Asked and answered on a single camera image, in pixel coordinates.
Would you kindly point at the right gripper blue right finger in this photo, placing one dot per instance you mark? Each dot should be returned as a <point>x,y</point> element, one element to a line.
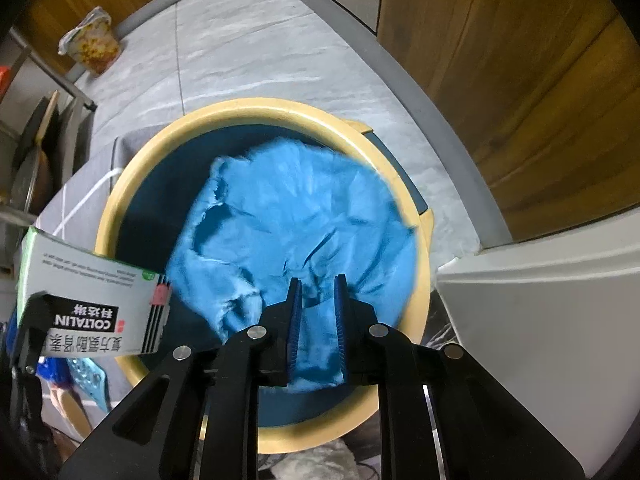
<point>340,306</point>

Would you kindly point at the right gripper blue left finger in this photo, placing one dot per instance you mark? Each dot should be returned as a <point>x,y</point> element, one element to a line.
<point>295,309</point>

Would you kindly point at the blue paper sheet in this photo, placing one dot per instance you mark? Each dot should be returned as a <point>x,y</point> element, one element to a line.
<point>290,210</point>

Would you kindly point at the green white medicine box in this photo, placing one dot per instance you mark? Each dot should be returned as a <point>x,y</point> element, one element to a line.
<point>91,305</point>

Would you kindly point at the yellow rimmed blue trash bin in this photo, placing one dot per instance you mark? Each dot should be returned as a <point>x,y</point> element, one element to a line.
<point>147,210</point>

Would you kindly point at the grey checked floor mat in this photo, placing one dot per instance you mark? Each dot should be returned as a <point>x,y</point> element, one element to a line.
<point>74,213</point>

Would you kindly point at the steel pot lid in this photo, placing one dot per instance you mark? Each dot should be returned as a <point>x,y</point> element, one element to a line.
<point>32,187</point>

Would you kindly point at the metal storage rack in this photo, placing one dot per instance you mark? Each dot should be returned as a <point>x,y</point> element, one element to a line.
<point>45,133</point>

